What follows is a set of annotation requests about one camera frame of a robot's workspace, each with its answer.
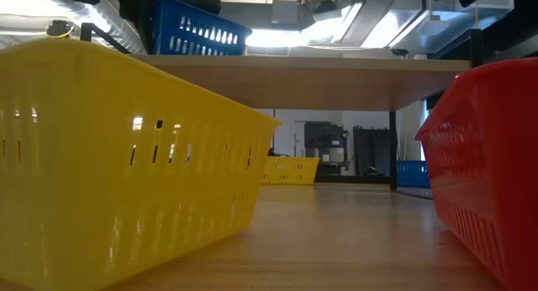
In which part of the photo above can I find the blue plastic basket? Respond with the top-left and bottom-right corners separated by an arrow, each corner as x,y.
150,0 -> 254,57
396,160 -> 431,188

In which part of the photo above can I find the yellow plastic basket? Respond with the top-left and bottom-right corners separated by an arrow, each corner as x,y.
0,37 -> 282,291
261,156 -> 319,186

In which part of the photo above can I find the red plastic basket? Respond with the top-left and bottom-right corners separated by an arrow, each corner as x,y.
414,57 -> 538,291

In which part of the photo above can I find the bright ceiling light panel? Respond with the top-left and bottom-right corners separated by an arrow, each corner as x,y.
245,28 -> 320,48

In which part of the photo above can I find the black office machine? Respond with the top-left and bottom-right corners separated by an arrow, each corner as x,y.
303,121 -> 351,177

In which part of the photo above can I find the black cabinet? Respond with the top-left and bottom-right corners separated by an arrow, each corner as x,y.
352,125 -> 391,177

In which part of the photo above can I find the silver foil ceiling duct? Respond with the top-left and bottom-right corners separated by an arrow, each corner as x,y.
37,0 -> 148,56

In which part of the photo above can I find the black knob with yellow ring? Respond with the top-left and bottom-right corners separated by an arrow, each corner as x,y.
45,19 -> 76,40

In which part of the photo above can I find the grey metal ceiling duct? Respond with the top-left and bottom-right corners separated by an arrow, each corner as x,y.
388,0 -> 516,56
340,0 -> 401,47

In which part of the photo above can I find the black aluminium table frame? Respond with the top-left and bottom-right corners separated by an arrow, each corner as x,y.
314,175 -> 434,199

